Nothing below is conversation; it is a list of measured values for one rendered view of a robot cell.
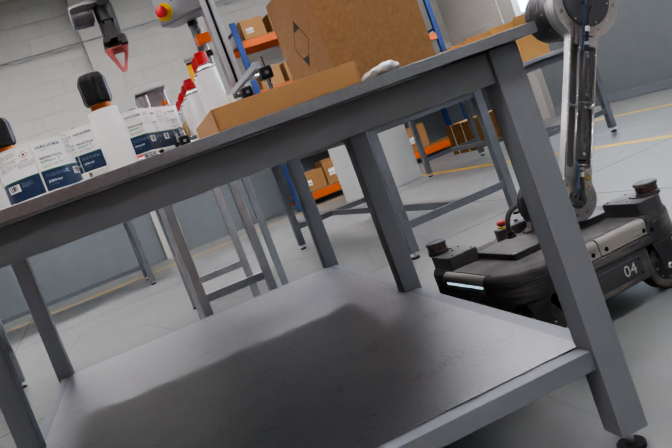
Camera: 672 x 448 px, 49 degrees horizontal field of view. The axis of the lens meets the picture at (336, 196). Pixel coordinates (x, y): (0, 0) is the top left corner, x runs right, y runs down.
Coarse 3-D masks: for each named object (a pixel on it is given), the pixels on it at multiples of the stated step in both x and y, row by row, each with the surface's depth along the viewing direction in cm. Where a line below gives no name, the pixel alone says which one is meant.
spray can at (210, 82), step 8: (200, 56) 191; (200, 64) 191; (208, 64) 192; (200, 72) 191; (208, 72) 191; (216, 72) 193; (200, 80) 192; (208, 80) 191; (216, 80) 192; (208, 88) 191; (216, 88) 191; (208, 96) 192; (216, 96) 191; (224, 96) 193; (208, 104) 193; (216, 104) 191
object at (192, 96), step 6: (186, 84) 231; (192, 84) 232; (186, 90) 232; (192, 90) 231; (186, 96) 232; (192, 96) 231; (198, 96) 231; (192, 102) 231; (198, 102) 231; (192, 108) 231; (198, 108) 231; (198, 114) 231; (204, 114) 231; (198, 120) 232
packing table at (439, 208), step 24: (480, 96) 407; (408, 120) 393; (480, 120) 409; (336, 144) 434; (384, 168) 386; (504, 168) 410; (480, 192) 405; (504, 192) 413; (288, 216) 584; (432, 216) 395; (408, 240) 389
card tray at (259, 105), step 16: (352, 64) 126; (304, 80) 124; (320, 80) 125; (336, 80) 125; (352, 80) 126; (256, 96) 122; (272, 96) 122; (288, 96) 123; (304, 96) 124; (224, 112) 120; (240, 112) 121; (256, 112) 122; (272, 112) 122; (208, 128) 130; (224, 128) 120
